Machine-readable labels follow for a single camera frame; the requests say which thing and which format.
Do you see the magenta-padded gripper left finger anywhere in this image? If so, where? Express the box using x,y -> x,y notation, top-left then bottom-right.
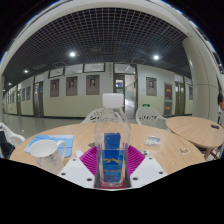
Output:
57,145 -> 101,190

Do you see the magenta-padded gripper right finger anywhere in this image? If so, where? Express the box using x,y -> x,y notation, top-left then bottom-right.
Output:
125,144 -> 168,190

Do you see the clear water bottle blue label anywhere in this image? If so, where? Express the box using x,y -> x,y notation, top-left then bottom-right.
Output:
93,93 -> 132,188

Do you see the small clear plastic packet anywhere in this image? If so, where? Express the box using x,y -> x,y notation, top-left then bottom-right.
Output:
144,135 -> 162,148

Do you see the white ceramic mug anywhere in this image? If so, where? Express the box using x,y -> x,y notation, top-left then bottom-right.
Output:
29,139 -> 67,175

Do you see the small clear plastic wrapper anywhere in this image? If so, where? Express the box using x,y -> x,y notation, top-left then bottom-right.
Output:
179,146 -> 191,156

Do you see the light blue paper sheet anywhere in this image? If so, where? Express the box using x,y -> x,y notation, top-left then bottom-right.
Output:
24,134 -> 75,158

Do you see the round wooden side table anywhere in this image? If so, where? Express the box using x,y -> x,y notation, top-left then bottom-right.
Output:
165,115 -> 224,159

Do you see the black bag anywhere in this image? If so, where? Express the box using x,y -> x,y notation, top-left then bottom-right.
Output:
0,130 -> 16,159

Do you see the dark green door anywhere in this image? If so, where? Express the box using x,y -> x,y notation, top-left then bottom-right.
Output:
113,73 -> 126,108
33,81 -> 44,118
175,81 -> 185,116

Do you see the person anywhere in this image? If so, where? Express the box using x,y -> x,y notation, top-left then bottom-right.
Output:
217,93 -> 224,126

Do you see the group of round ceiling lights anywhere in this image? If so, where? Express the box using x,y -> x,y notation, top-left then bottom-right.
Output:
6,50 -> 161,88

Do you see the red wall notice board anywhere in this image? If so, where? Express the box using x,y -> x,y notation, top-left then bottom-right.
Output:
164,83 -> 173,101

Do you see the row of framed wall portraits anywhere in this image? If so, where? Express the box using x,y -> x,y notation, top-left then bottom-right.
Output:
8,74 -> 194,103

